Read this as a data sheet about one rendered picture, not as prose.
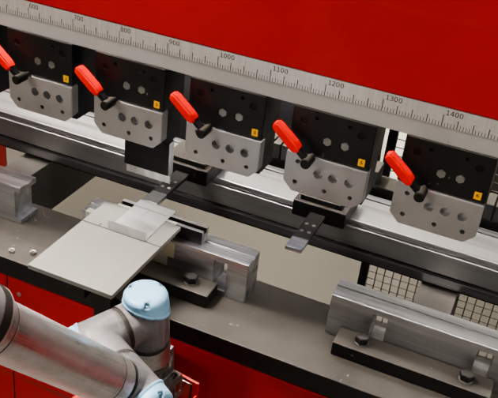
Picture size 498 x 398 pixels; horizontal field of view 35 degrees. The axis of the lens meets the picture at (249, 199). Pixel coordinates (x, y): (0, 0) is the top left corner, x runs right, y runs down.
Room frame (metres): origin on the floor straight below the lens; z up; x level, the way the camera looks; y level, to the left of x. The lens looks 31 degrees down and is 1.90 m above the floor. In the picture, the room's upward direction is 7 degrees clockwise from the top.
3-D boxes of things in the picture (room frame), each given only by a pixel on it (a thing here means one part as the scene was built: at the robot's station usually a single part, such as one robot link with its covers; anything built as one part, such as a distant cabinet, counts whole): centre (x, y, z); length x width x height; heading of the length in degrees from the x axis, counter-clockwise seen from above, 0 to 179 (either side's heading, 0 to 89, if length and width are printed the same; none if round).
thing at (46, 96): (1.49, 0.42, 1.26); 0.15 x 0.09 x 0.17; 70
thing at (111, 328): (0.94, 0.21, 1.03); 0.11 x 0.11 x 0.08; 42
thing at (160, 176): (1.41, 0.21, 1.13); 0.10 x 0.02 x 0.10; 70
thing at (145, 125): (1.42, 0.23, 1.26); 0.15 x 0.09 x 0.17; 70
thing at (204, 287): (1.34, 0.19, 0.89); 0.30 x 0.05 x 0.03; 70
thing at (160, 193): (1.56, 0.16, 1.01); 0.26 x 0.12 x 0.05; 160
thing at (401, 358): (1.15, -0.34, 0.89); 0.30 x 0.05 x 0.03; 70
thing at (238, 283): (1.39, 0.16, 0.92); 0.39 x 0.06 x 0.10; 70
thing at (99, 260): (1.27, 0.26, 1.00); 0.26 x 0.18 x 0.01; 160
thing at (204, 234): (1.40, 0.17, 0.99); 0.20 x 0.03 x 0.03; 70
